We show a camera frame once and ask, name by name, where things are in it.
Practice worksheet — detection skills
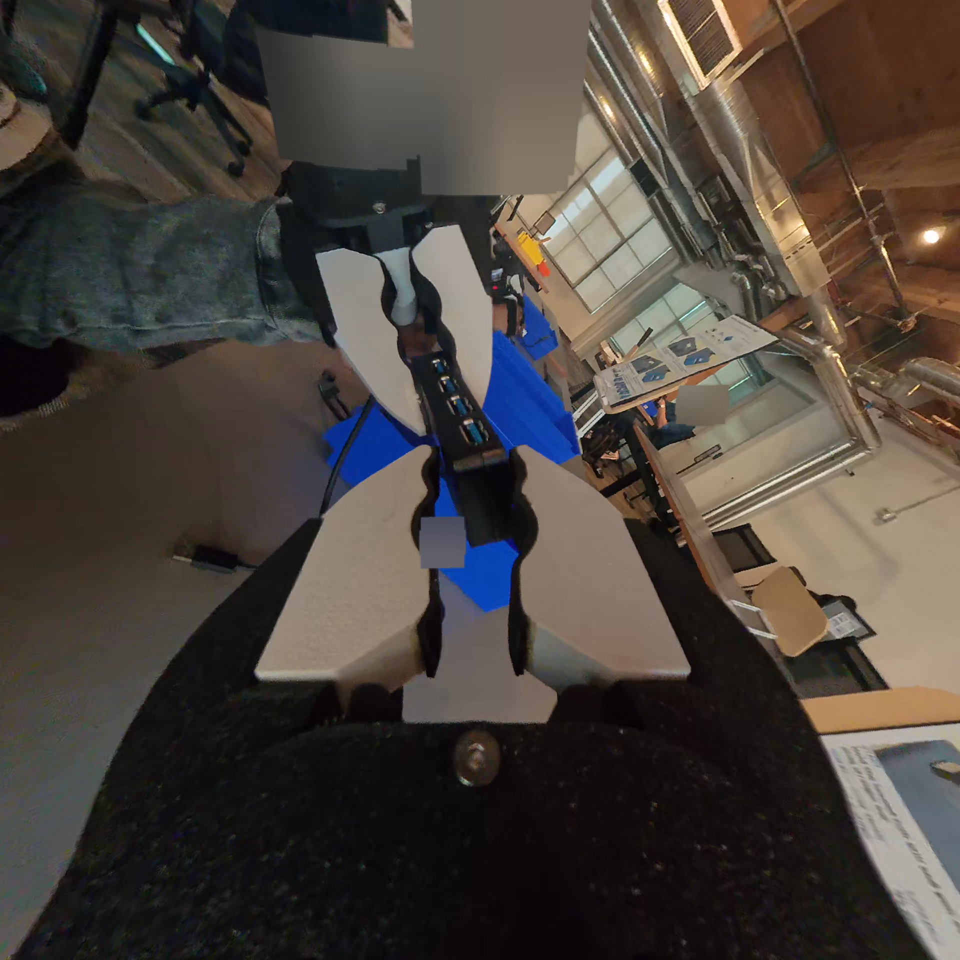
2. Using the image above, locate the instruction sheet on stand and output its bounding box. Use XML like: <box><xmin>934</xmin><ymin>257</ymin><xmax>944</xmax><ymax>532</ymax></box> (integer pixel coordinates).
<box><xmin>800</xmin><ymin>686</ymin><xmax>960</xmax><ymax>960</ymax></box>
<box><xmin>747</xmin><ymin>566</ymin><xmax>831</xmax><ymax>661</ymax></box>

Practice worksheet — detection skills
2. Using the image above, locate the printed roll-up banner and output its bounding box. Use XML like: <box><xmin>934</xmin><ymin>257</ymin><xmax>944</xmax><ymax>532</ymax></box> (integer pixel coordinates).
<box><xmin>591</xmin><ymin>311</ymin><xmax>783</xmax><ymax>417</ymax></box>

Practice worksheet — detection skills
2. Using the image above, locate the black office chair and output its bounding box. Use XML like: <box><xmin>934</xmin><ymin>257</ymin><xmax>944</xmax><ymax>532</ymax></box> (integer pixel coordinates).
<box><xmin>53</xmin><ymin>0</ymin><xmax>259</xmax><ymax>181</ymax></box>

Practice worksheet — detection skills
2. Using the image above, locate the large metal ventilation duct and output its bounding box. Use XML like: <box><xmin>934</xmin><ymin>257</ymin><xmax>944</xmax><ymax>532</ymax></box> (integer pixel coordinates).
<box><xmin>578</xmin><ymin>0</ymin><xmax>886</xmax><ymax>459</ymax></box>

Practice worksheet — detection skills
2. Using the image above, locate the black usb hub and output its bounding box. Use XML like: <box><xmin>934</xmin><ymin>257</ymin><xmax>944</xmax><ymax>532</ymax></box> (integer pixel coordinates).
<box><xmin>407</xmin><ymin>336</ymin><xmax>531</xmax><ymax>550</ymax></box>

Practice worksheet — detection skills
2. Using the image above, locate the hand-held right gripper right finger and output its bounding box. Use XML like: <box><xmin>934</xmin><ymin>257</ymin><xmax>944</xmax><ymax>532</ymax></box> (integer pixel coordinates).
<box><xmin>506</xmin><ymin>450</ymin><xmax>694</xmax><ymax>694</ymax></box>

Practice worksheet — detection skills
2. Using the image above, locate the blue plastic bin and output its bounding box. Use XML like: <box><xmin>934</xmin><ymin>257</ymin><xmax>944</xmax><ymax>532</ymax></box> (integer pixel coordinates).
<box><xmin>321</xmin><ymin>290</ymin><xmax>583</xmax><ymax>613</ymax></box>

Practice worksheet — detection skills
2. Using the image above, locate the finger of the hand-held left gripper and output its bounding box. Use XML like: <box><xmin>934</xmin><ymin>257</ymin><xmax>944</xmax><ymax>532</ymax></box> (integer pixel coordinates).
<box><xmin>410</xmin><ymin>224</ymin><xmax>499</xmax><ymax>418</ymax></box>
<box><xmin>314</xmin><ymin>248</ymin><xmax>432</xmax><ymax>439</ymax></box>

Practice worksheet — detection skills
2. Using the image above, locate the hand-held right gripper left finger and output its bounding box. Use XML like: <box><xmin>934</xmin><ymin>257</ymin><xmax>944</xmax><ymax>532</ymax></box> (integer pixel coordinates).
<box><xmin>254</xmin><ymin>444</ymin><xmax>445</xmax><ymax>694</ymax></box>

